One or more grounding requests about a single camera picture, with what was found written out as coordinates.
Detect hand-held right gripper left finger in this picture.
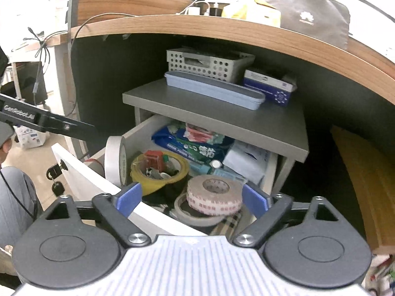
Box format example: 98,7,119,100
46,182,152,248

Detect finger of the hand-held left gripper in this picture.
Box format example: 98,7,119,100
36,110,100,140

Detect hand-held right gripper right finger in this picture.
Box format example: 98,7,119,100
233,183,340,248

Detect red printed double-sided tape roll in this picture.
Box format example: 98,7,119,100
186,174,244,216

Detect white drawer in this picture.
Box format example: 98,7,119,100
51,114,278,236

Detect black drawer keys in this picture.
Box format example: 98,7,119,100
46,159,68,196

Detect yellow tape roll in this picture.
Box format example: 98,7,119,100
130,152,190,196

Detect white printed bag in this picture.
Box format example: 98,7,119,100
14,126,50,150

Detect checkered cloth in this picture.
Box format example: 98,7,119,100
210,213,247,236

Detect white tape roll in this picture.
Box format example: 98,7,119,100
104,136,128,188

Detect red small box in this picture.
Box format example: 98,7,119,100
144,150,163,169

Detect grey tape roll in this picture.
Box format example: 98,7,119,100
174,193,226,227

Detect blue wipes packet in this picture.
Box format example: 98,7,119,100
152,125,233,165

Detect person's grey trouser leg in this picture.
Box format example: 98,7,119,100
0,166,39,241

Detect grey cabinet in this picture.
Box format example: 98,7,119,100
122,78,310,192

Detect blue and white box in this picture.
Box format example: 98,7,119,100
243,69,297,107

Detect light blue flat case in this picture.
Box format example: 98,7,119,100
164,71,266,111

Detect white perforated basket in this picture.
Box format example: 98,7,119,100
167,48,256,84

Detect white power strip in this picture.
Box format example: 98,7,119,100
176,4,210,16

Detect wooden desk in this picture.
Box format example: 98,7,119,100
60,0,395,105

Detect yellow packet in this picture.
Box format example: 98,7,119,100
222,0,281,27

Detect grey laptop bag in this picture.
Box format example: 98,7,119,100
257,0,352,50

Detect black hanging cable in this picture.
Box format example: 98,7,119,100
23,27,67,105

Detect thin brown cable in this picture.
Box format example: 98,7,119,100
71,12,139,40

